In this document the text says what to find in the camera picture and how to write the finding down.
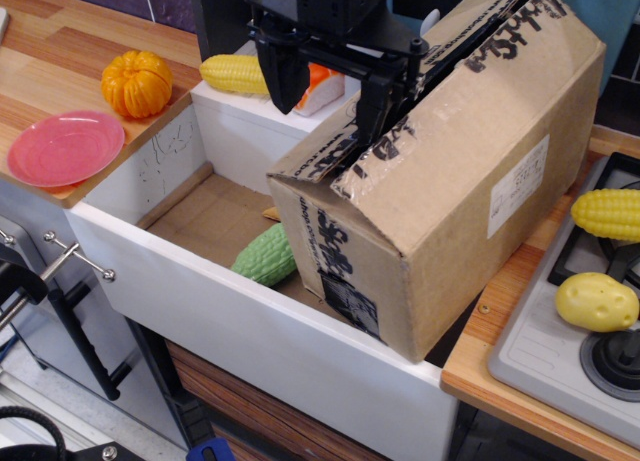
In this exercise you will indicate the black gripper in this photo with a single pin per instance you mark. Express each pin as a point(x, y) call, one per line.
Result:
point(355, 37)

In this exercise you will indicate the toy salmon sushi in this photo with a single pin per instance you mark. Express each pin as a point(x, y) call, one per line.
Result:
point(326, 86)

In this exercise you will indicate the grey toy faucet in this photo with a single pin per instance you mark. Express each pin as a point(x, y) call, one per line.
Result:
point(430, 21)

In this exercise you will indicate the metal clamp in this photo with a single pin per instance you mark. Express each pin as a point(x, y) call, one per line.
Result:
point(25, 286)

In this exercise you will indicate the brown cardboard box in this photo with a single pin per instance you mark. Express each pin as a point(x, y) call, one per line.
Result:
point(401, 240)

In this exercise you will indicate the white toy sink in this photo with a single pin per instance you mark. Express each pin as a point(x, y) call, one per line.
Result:
point(170, 221)

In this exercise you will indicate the pink plastic plate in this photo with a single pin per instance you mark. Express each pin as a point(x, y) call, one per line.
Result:
point(65, 149)

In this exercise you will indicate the orange toy pumpkin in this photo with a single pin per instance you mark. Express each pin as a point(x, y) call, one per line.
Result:
point(137, 84)

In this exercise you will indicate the yellow toy potato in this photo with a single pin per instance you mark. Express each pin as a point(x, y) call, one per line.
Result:
point(597, 302)

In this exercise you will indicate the yellow toy corn on stove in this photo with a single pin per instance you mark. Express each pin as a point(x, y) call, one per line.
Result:
point(608, 213)

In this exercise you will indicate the black oven door handle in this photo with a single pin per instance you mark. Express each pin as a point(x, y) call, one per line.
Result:
point(64, 305)

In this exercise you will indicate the blue clamp handle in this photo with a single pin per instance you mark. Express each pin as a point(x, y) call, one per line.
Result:
point(214, 449)

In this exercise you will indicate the grey toy stove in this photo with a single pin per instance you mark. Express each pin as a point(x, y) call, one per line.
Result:
point(590, 376)

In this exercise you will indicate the yellow toy corn on sink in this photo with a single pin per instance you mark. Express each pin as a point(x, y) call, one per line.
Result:
point(234, 73)

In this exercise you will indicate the green toy bitter gourd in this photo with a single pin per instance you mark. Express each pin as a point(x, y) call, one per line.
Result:
point(268, 259)

